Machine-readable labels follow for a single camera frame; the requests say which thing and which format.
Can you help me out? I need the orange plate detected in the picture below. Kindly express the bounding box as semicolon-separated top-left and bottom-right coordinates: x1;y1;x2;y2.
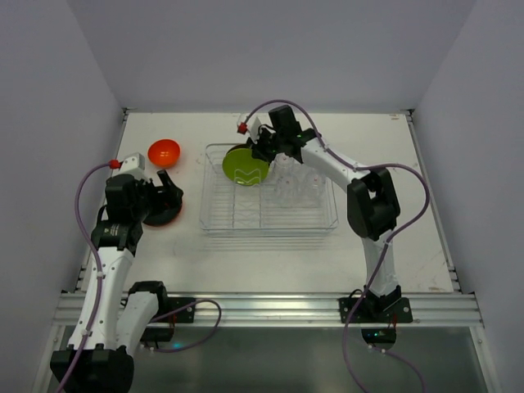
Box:
142;202;185;227

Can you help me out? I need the green plate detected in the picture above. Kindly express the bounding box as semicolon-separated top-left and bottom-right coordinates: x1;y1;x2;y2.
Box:
222;147;269;186

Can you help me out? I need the orange bowl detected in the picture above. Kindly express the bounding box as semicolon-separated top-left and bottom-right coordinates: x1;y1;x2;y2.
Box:
147;139;181;169

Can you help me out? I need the yellow patterned plate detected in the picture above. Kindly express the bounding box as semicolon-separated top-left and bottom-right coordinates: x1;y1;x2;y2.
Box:
228;143;251;151

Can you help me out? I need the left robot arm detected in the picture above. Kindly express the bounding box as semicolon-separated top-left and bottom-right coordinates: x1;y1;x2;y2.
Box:
50;169;183;392

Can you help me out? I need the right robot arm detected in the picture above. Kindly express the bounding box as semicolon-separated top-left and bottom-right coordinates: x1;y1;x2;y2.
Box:
237;105;402;317

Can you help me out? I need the clear plastic dish rack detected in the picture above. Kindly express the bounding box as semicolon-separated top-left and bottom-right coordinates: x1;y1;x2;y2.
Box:
200;143;338;237

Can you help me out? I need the clear glass back left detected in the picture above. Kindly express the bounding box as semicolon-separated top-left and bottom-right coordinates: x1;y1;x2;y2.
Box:
273;153;296;176

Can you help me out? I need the clear glass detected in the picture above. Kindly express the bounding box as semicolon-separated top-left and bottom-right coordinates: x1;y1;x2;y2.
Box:
273;153;296;176
274;174;299;206
300;178;326;206
303;168;327;195

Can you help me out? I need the clear glass front left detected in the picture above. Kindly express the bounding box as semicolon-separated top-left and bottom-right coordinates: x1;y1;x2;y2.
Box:
274;174;299;206

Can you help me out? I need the clear glass back right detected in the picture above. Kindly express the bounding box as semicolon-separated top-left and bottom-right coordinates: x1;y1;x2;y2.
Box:
303;168;327;195

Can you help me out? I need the clear glass front right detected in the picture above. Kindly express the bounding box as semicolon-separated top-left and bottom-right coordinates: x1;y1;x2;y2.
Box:
300;178;326;206

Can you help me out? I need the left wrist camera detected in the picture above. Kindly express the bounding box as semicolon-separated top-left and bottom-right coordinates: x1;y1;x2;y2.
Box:
117;152;147;180

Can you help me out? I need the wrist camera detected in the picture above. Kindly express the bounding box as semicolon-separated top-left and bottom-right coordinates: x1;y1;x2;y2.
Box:
117;152;147;180
237;114;262;142

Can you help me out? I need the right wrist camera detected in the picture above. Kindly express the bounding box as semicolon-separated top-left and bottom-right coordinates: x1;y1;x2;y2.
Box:
237;114;262;142

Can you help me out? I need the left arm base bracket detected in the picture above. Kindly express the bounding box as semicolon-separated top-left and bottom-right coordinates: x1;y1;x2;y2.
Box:
141;297;196;347

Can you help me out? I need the aluminium mounting rail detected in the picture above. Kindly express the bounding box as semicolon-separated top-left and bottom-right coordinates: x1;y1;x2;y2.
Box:
52;291;484;328

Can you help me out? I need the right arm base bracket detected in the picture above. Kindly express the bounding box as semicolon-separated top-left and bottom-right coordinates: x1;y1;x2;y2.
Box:
338;287;414;350

